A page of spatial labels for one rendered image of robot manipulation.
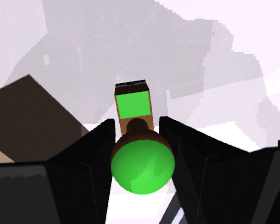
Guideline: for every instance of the green and brown stamp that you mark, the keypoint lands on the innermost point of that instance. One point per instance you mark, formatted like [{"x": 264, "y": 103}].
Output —
[{"x": 142, "y": 160}]

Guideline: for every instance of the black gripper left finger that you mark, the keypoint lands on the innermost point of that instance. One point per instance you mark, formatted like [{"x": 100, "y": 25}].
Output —
[{"x": 72, "y": 187}]

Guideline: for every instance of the tan box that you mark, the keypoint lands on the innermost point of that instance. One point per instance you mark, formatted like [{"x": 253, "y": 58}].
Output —
[{"x": 34, "y": 126}]

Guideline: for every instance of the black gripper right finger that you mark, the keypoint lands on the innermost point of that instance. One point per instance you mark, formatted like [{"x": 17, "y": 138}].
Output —
[{"x": 218, "y": 183}]

